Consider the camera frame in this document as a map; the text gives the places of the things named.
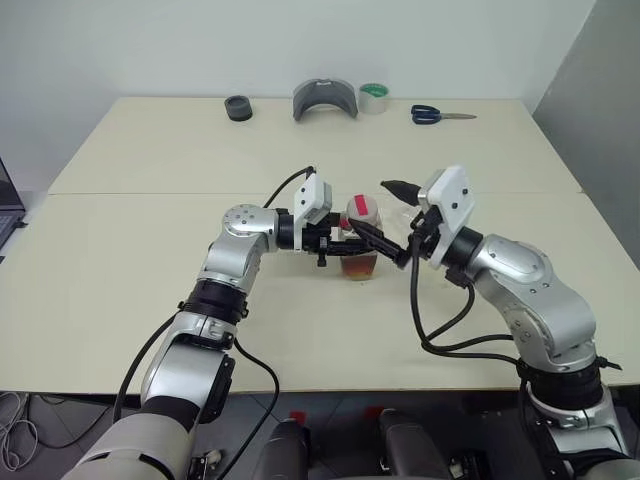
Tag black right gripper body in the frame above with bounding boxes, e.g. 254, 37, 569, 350
409, 203, 444, 260

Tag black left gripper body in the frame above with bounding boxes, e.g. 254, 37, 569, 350
301, 212, 336, 270

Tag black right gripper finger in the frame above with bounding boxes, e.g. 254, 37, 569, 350
350, 219, 414, 269
380, 177, 421, 206

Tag clear plastic drink bottle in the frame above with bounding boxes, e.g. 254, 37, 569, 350
338, 192, 387, 282

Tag tape roll with green core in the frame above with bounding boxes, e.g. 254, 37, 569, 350
358, 82, 391, 116

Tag grey curved visor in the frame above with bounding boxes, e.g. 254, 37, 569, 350
291, 78, 361, 123

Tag dark rounded shape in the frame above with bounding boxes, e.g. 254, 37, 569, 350
378, 408, 451, 480
262, 418, 314, 480

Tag grey laptop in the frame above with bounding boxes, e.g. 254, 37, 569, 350
0, 155, 27, 266

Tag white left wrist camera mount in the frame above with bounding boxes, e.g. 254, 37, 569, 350
292, 172, 335, 252

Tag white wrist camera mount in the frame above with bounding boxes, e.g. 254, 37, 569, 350
292, 172, 335, 252
417, 165, 477, 269

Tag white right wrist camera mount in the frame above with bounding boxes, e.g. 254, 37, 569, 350
417, 165, 477, 269

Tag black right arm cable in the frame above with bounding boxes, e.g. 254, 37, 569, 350
408, 234, 524, 364

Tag blue handled scissors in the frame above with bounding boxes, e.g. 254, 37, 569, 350
410, 103, 478, 125

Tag white floor cables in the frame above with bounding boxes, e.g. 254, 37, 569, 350
0, 392, 39, 466

